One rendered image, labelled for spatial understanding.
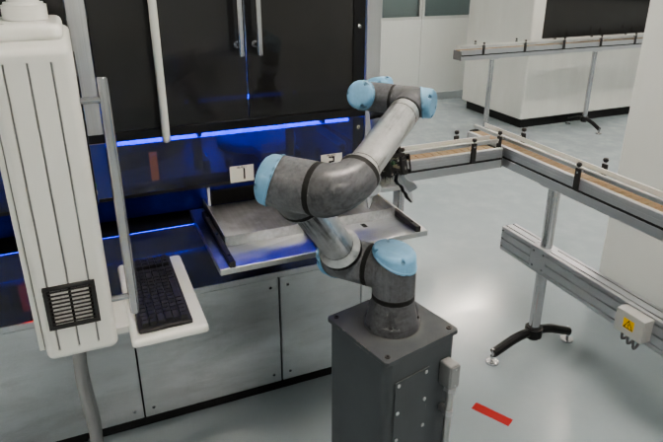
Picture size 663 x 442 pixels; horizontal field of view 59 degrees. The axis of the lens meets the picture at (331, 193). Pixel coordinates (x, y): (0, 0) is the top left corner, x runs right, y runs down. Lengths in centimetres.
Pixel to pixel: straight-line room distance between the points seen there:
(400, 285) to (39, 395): 139
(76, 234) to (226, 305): 94
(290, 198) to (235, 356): 131
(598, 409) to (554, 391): 18
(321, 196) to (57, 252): 65
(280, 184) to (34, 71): 56
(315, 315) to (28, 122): 145
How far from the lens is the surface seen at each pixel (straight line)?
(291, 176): 121
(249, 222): 204
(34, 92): 139
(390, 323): 160
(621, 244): 323
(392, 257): 151
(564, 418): 271
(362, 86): 150
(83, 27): 192
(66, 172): 143
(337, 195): 118
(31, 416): 245
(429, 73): 783
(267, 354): 248
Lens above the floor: 172
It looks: 22 degrees down
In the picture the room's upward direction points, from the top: straight up
